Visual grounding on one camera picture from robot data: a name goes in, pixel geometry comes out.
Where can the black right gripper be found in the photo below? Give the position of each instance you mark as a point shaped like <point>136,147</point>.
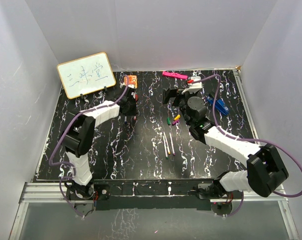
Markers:
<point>174,93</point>

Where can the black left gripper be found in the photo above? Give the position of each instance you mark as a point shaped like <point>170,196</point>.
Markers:
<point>134,112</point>

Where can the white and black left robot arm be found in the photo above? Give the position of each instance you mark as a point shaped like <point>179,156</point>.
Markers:
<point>79,138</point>

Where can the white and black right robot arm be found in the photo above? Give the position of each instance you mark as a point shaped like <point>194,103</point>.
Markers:
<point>265,169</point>

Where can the yellow pen cap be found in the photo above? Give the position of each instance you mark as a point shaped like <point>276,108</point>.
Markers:
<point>177,117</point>

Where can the white pen with yellow end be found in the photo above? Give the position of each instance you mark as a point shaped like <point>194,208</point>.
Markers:
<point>166,143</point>

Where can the white pen with magenta end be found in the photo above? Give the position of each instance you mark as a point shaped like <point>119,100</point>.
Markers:
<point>172,144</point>

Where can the white pen with green end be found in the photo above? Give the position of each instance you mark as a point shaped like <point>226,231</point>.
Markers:
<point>165,147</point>

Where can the orange spiral notebook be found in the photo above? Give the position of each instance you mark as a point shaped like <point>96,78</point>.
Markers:
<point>130,76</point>

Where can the blue stapler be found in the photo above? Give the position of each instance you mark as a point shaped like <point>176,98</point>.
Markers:
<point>219,103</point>

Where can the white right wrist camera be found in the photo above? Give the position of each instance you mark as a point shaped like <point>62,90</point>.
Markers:
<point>193,85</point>

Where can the small whiteboard with wooden frame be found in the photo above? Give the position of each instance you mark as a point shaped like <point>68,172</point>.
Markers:
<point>86,75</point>

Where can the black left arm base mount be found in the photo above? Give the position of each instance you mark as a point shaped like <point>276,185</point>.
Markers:
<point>94,195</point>

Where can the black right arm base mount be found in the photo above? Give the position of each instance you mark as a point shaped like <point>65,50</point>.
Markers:
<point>204,191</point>

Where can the aluminium front rail frame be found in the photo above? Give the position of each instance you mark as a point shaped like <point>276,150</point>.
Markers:
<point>44,215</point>

